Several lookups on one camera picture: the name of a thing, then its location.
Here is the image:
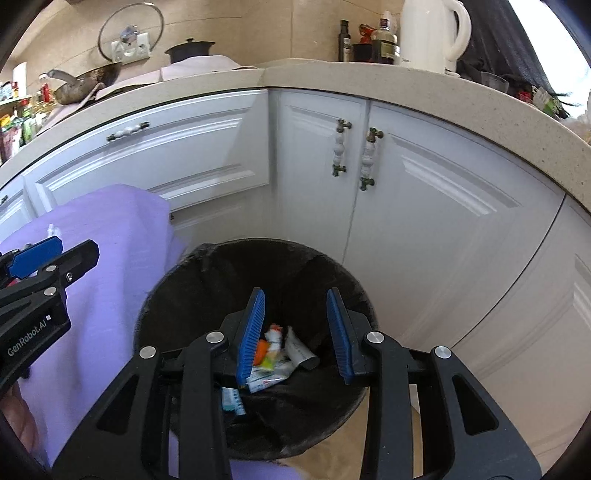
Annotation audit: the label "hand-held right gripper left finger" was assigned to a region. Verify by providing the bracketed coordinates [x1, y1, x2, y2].
[51, 287, 267, 480]

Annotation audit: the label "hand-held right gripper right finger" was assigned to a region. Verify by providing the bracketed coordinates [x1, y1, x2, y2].
[326, 287, 543, 480]

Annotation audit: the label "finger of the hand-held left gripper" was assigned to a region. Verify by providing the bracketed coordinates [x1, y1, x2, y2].
[0, 235, 64, 282]
[0, 239, 100, 319]

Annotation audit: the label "orange plastic bag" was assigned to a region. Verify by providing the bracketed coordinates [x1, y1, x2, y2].
[253, 324, 283, 366]

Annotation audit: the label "yellow wrapper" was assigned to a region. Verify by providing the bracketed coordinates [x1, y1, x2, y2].
[259, 351, 289, 372]

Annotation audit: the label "white squeeze tube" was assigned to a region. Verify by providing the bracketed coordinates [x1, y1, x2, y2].
[284, 327, 321, 371]

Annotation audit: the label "large white printed packet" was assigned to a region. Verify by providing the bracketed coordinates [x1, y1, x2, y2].
[246, 362, 295, 394]

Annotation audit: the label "black trash bin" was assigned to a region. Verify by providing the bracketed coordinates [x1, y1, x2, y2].
[133, 239, 378, 462]

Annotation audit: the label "person's left hand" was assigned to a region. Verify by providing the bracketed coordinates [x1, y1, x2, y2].
[0, 383, 38, 464]

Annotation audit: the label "purple tablecloth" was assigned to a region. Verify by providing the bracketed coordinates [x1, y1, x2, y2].
[0, 183, 303, 480]

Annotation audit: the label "small white cabinet door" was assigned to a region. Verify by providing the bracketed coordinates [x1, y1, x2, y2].
[0, 178, 35, 241]

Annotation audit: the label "narrow white cabinet door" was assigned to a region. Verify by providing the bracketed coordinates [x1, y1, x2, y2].
[268, 90, 370, 268]

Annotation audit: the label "cluster of condiment bottles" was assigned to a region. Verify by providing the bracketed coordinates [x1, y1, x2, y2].
[0, 78, 51, 162]

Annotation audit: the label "wide white cabinet drawer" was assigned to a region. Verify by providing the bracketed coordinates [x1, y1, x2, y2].
[21, 90, 271, 222]

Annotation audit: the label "steel wok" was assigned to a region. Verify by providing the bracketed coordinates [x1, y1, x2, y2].
[46, 61, 123, 106]

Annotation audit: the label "white lid holder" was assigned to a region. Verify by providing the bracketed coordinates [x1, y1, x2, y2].
[111, 32, 153, 63]

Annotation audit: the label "glass pot lid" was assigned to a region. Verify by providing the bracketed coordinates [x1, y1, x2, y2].
[98, 2, 165, 63]

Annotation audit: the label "black lidded pot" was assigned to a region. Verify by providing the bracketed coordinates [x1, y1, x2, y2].
[165, 38, 216, 65]

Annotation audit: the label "red sauce jar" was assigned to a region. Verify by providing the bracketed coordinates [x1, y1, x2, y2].
[353, 23, 375, 63]

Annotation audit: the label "dark soy sauce bottle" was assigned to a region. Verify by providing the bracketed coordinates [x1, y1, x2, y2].
[370, 18, 400, 65]

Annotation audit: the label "dark olive oil bottle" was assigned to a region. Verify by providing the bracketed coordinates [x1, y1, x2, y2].
[339, 19, 352, 63]

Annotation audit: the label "clear glass cup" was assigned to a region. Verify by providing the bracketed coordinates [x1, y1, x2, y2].
[480, 71, 509, 95]

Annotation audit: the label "green red plastic clips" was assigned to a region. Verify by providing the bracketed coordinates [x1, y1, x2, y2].
[517, 85, 573, 118]

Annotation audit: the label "white electric kettle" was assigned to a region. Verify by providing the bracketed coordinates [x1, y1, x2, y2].
[399, 0, 472, 75]

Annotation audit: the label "black curtain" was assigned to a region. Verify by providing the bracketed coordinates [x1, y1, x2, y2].
[457, 0, 573, 97]

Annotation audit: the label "white beaded cabinet handle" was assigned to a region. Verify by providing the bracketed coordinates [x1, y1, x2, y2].
[107, 121, 151, 141]
[360, 128, 384, 191]
[331, 119, 352, 177]

